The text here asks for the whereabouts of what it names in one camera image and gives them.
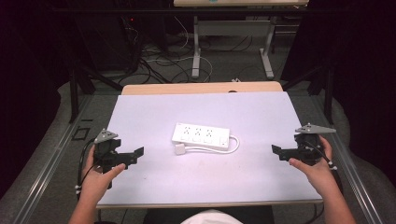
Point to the desk with white metal legs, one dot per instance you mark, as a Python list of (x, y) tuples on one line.
[(233, 28)]

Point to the white power strip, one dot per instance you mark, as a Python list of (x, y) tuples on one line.
[(200, 136)]

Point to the person's right hand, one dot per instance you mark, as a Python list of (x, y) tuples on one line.
[(314, 174)]

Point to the white power plug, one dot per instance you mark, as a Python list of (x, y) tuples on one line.
[(180, 149)]

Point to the black metal stand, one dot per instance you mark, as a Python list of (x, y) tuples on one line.
[(74, 90), (323, 87)]

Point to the aluminium rail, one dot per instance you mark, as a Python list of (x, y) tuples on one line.
[(351, 174), (46, 168)]

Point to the person's white shirt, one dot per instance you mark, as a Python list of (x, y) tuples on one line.
[(211, 218)]

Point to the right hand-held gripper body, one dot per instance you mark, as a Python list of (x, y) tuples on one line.
[(309, 146)]

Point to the white table mat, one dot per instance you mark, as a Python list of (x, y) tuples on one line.
[(202, 174)]

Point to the person's dark trousers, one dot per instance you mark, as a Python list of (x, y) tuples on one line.
[(258, 214)]

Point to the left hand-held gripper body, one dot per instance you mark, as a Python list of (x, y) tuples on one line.
[(105, 149)]

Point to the person's left hand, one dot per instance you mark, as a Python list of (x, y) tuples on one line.
[(98, 180)]

